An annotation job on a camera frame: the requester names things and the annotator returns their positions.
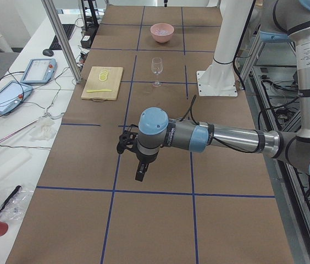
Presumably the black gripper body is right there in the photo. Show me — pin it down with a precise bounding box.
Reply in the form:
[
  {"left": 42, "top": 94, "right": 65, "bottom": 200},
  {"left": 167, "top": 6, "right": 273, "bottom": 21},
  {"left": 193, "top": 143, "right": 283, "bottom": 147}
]
[{"left": 136, "top": 150, "right": 158, "bottom": 166}]

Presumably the aluminium frame post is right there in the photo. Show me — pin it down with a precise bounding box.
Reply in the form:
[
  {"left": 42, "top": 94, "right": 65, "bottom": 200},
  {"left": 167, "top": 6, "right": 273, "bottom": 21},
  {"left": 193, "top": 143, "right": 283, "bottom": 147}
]
[{"left": 41, "top": 0, "right": 82, "bottom": 84}]

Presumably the white camera pedestal column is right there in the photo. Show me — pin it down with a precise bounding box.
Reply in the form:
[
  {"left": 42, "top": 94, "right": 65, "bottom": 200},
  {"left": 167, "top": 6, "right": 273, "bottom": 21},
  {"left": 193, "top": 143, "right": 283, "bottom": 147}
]
[{"left": 197, "top": 0, "right": 255, "bottom": 97}]

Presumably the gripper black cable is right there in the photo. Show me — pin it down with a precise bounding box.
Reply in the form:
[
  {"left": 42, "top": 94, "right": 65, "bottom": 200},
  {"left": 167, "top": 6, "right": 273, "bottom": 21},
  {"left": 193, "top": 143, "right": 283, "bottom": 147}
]
[{"left": 179, "top": 95, "right": 243, "bottom": 152}]

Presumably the clear wine glass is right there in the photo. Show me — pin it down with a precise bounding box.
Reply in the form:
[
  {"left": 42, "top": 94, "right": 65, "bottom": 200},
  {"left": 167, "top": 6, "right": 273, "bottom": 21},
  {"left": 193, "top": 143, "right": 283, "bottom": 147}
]
[{"left": 151, "top": 57, "right": 163, "bottom": 87}]

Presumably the black keyboard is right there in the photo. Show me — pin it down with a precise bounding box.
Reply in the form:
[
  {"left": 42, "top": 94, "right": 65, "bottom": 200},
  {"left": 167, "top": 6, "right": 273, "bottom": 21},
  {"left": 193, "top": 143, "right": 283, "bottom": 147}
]
[{"left": 49, "top": 24, "right": 75, "bottom": 51}]

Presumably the far blue teach pendant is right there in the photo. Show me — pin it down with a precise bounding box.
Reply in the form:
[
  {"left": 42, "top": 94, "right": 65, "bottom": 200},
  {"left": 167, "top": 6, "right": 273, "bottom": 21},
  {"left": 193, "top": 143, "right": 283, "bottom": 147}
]
[{"left": 20, "top": 58, "right": 57, "bottom": 85}]

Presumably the white crumpled cloth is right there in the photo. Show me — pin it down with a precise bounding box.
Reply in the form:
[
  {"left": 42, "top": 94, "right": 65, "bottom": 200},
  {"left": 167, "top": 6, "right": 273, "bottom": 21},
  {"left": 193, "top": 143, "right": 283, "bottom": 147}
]
[{"left": 30, "top": 117, "right": 56, "bottom": 141}]

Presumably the blue teach pendant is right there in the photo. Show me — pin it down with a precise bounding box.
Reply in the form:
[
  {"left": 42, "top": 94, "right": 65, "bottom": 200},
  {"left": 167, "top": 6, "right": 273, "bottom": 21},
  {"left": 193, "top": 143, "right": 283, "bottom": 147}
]
[
  {"left": 20, "top": 58, "right": 57, "bottom": 85},
  {"left": 0, "top": 81, "right": 33, "bottom": 115}
]

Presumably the wooden cutting board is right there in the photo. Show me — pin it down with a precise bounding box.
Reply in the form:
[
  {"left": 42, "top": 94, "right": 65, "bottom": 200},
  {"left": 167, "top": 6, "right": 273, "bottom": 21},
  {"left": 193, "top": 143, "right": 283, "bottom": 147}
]
[{"left": 81, "top": 66, "right": 123, "bottom": 101}]

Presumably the yellow plastic knife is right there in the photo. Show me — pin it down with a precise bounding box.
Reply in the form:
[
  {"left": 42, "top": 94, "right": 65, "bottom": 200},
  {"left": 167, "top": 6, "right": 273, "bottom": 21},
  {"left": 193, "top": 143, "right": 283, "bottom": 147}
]
[{"left": 86, "top": 89, "right": 112, "bottom": 93}]

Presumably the grey computer mouse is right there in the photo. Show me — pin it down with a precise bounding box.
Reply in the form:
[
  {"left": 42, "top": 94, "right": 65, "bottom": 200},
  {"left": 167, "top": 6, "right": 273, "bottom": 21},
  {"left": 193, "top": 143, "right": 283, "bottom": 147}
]
[{"left": 42, "top": 49, "right": 54, "bottom": 57}]

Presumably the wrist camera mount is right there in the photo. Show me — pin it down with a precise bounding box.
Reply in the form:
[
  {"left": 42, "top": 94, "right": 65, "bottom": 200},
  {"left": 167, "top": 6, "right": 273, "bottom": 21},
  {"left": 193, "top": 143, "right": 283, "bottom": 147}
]
[{"left": 117, "top": 124, "right": 138, "bottom": 155}]

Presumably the near blue teach pendant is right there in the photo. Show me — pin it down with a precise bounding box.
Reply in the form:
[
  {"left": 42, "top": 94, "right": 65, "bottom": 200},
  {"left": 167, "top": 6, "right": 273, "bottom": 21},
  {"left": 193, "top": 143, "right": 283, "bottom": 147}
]
[{"left": 0, "top": 81, "right": 33, "bottom": 115}]

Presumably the pink bowl of ice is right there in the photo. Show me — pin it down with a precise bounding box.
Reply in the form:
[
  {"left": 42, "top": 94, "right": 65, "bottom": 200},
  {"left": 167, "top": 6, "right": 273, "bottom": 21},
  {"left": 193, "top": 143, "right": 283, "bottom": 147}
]
[{"left": 150, "top": 23, "right": 175, "bottom": 43}]

